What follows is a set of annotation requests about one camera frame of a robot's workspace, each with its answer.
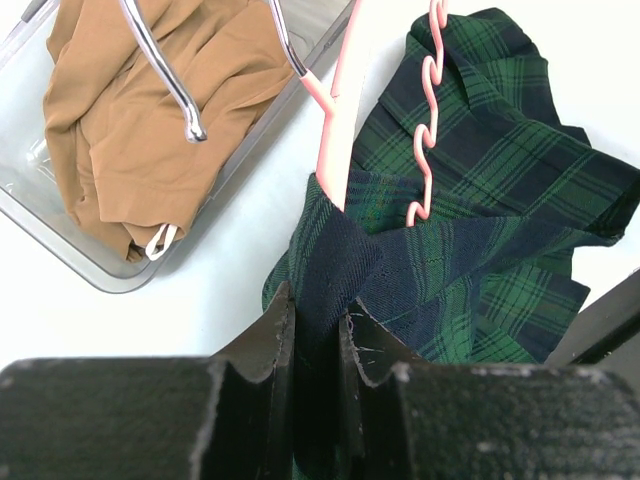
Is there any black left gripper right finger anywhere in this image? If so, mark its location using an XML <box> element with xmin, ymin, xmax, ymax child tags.
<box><xmin>339</xmin><ymin>303</ymin><xmax>639</xmax><ymax>479</ymax></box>

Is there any pink plastic hanger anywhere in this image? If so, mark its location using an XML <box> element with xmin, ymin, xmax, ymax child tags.
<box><xmin>120</xmin><ymin>0</ymin><xmax>448</xmax><ymax>227</ymax></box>

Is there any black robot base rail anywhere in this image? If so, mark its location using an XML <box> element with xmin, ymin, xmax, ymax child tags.
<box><xmin>545</xmin><ymin>270</ymin><xmax>639</xmax><ymax>367</ymax></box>

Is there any clear plastic tray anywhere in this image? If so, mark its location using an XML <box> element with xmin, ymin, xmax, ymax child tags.
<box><xmin>0</xmin><ymin>0</ymin><xmax>359</xmax><ymax>295</ymax></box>

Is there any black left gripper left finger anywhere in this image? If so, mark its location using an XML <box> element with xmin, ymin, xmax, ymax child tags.
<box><xmin>1</xmin><ymin>283</ymin><xmax>296</xmax><ymax>479</ymax></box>

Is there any tan folded garment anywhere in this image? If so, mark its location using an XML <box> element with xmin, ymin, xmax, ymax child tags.
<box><xmin>43</xmin><ymin>1</ymin><xmax>293</xmax><ymax>262</ymax></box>

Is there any green plaid garment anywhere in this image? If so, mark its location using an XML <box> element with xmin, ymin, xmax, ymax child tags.
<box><xmin>262</xmin><ymin>8</ymin><xmax>639</xmax><ymax>479</ymax></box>

